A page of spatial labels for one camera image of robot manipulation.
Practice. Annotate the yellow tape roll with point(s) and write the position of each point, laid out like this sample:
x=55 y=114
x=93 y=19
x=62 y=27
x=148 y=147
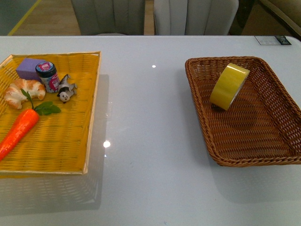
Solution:
x=228 y=86

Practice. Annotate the yellow woven basket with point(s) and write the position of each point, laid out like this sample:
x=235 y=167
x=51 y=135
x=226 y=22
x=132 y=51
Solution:
x=60 y=143

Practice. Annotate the brown wicker basket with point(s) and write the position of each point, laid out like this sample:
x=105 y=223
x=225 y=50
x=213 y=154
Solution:
x=263 y=125

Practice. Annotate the panda figurine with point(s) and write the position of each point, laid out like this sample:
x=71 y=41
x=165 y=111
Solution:
x=65 y=89

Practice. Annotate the right grey chair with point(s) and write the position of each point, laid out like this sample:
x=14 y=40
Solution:
x=194 y=17

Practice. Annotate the grey chair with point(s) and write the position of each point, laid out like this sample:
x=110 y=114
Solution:
x=194 y=17
x=96 y=17

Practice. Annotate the left grey chair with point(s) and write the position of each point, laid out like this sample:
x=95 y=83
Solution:
x=96 y=17

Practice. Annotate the small dark labelled jar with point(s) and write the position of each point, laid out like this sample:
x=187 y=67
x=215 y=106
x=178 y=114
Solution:
x=47 y=72

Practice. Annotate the orange toy carrot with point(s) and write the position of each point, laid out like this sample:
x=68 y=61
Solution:
x=25 y=121

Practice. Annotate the purple block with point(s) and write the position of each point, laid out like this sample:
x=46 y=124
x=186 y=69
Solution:
x=26 y=69

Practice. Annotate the toy croissant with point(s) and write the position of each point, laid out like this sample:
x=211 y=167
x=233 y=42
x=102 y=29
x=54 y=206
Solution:
x=14 y=96

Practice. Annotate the dark table sticker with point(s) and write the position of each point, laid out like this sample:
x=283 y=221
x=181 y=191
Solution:
x=273 y=40

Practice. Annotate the beige sofa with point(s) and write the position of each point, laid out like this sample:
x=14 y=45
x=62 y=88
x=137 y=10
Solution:
x=288 y=11

